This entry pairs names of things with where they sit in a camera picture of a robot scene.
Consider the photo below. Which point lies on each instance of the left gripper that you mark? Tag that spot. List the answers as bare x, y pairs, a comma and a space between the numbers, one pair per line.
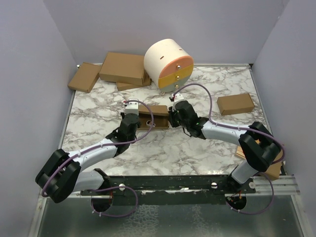
123, 115

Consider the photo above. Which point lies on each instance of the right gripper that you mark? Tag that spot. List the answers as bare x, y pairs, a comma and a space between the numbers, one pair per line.
171, 113

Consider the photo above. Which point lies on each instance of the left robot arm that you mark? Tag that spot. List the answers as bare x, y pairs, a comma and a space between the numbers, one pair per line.
64, 172

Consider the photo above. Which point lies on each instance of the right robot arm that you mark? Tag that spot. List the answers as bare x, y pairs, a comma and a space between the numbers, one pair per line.
257, 143

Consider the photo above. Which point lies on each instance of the cardboard box under large box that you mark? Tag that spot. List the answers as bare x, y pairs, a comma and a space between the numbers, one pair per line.
126, 86

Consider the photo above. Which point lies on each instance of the large folded cardboard box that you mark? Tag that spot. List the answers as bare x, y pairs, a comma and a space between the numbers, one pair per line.
124, 68

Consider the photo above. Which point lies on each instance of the small folded cardboard box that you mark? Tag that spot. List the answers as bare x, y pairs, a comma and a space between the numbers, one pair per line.
235, 104

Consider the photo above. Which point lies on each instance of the cardboard box under book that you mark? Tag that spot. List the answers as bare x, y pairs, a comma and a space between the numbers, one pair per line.
273, 172

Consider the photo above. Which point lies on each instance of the round cream drawer cabinet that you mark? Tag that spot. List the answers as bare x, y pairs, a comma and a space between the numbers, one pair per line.
168, 65

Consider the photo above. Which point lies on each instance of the orange paperback book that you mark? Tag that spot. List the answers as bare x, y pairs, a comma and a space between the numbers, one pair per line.
239, 153

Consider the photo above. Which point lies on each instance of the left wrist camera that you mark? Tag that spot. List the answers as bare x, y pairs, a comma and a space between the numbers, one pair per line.
131, 107

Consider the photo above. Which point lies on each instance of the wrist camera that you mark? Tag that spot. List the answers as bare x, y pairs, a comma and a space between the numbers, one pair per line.
131, 107
176, 98

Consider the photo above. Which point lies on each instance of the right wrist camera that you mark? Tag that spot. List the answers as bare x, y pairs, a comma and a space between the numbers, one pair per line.
176, 98

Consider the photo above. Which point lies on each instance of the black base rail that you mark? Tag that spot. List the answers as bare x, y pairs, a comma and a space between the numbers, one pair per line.
181, 189

